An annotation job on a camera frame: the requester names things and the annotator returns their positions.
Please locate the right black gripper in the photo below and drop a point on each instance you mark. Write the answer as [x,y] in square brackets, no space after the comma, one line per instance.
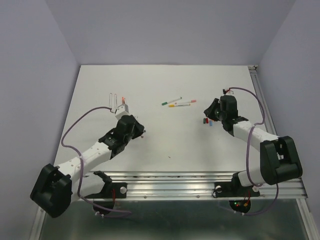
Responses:
[209,111]

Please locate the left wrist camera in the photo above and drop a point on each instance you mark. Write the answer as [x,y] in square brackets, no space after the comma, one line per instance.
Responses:
[122,110]

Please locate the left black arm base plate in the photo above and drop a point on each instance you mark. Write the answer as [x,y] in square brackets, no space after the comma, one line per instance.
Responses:
[115,190]

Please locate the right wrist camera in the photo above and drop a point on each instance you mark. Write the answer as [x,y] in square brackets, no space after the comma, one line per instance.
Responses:
[227,91]

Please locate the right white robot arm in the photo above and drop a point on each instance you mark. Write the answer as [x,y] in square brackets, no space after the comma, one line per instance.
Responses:
[243,129]

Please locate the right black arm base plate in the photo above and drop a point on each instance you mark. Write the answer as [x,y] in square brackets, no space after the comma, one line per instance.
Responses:
[225,189]

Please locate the pink capped marker pen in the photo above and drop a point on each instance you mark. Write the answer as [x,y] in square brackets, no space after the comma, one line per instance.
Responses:
[185,102]

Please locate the yellow capped marker pen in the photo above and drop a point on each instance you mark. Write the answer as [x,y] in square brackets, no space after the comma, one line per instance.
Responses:
[179,105]

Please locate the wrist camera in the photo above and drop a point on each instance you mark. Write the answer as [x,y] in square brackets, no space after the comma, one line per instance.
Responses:
[122,110]
[227,91]

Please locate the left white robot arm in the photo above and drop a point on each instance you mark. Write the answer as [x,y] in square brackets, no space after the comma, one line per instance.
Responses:
[58,186]

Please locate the aluminium right side rail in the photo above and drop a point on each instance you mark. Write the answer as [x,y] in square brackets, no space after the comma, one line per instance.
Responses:
[265,105]

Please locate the aluminium front rail frame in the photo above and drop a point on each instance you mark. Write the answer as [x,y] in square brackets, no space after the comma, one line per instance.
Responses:
[180,206]

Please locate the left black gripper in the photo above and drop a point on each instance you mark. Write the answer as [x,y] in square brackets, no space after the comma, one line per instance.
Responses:
[139,128]

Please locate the green capped marker pen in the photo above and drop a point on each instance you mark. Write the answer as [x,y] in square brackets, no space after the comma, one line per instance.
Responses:
[171,101]

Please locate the grey capped marker pen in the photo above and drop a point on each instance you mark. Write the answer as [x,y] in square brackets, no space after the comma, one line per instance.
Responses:
[110,100]

